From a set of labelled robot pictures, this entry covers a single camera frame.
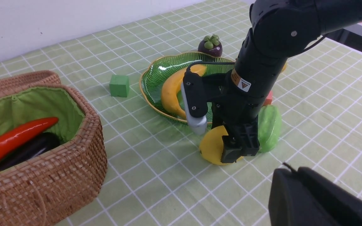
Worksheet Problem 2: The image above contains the green foam cube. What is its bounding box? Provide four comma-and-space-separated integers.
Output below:
109, 74, 130, 98

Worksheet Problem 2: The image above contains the yellow toy banana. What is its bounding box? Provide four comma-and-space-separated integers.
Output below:
161, 64, 207, 119

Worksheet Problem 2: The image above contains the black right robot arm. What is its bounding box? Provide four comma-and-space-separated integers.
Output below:
204, 0, 362, 164

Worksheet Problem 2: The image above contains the green leaf-shaped glass plate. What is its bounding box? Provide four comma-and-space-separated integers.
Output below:
139, 51, 232, 125

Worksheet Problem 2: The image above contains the woven wicker basket green lining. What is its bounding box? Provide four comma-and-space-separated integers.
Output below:
0, 83, 107, 226

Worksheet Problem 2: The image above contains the purple toy mangosteen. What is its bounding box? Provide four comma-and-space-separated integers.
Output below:
197, 34, 223, 57

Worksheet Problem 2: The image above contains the orange toy carrot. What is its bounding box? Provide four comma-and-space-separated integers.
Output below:
0, 117, 59, 160

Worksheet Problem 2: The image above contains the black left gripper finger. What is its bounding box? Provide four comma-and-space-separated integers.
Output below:
268, 164, 362, 226

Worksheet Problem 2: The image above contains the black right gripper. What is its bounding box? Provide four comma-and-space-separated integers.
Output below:
211, 102, 260, 164

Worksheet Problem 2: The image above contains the purple toy eggplant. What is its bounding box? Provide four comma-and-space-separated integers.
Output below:
0, 132, 61, 171

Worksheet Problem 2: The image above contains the yellow toy lemon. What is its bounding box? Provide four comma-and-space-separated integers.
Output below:
199, 126, 228, 165

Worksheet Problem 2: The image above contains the coral foam cube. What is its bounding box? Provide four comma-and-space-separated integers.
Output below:
263, 91, 273, 106

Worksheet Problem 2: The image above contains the green toy bitter gourd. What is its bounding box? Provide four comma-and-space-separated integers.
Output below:
258, 105, 282, 153

